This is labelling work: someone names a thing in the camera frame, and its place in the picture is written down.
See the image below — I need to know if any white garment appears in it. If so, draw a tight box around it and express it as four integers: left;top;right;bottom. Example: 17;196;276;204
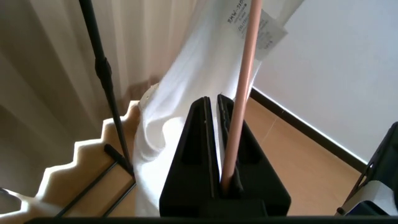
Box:
132;0;306;218

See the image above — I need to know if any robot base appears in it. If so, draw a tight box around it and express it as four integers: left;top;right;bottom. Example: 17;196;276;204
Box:
334;121;398;217

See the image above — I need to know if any beige curtain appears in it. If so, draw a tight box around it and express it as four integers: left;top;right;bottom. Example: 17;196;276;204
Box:
0;0;203;215

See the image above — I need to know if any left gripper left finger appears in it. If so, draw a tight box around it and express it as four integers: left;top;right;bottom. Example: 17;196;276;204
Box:
159;96;218;218

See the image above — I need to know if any black clothes rack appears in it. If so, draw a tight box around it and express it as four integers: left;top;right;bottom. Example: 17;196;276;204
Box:
0;0;137;218

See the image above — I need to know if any pink clothes hanger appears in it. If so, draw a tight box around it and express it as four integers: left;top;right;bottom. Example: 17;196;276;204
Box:
220;0;264;194

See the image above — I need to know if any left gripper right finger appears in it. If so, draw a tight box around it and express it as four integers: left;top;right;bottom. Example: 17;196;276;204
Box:
216;94;292;217

